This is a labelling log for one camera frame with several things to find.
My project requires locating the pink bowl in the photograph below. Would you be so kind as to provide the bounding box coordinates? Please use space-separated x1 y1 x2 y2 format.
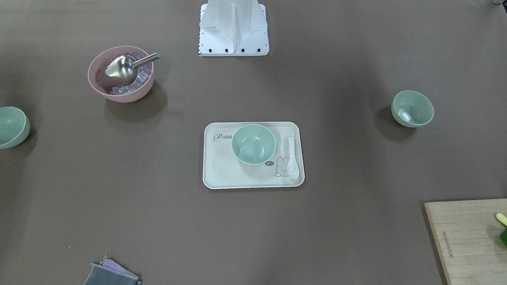
88 46 154 103

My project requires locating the green bowl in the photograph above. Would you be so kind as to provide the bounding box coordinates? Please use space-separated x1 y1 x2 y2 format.
0 106 31 149
391 90 435 128
231 124 277 165

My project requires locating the green lime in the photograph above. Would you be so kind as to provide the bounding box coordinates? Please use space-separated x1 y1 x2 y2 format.
500 228 507 246

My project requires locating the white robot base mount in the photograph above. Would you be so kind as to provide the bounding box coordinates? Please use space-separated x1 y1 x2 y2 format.
198 0 270 57

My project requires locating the wooden cutting board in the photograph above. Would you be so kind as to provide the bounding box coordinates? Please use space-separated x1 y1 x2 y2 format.
424 198 507 285

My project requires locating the metal ice scoop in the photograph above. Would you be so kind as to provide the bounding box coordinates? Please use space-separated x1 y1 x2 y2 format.
105 53 160 80

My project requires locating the cream rabbit tray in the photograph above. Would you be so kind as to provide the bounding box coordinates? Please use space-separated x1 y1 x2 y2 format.
202 122 305 189

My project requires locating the green bowl on tray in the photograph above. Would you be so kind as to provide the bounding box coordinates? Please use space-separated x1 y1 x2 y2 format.
231 124 277 165

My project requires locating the white ceramic spoon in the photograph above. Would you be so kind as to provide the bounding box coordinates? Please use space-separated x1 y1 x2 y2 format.
288 137 299 179

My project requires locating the yellow plastic knife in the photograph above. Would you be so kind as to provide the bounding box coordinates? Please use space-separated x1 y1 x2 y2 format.
496 213 507 227

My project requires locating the grey purple cloth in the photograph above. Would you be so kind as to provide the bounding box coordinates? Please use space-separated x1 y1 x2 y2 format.
83 256 142 285

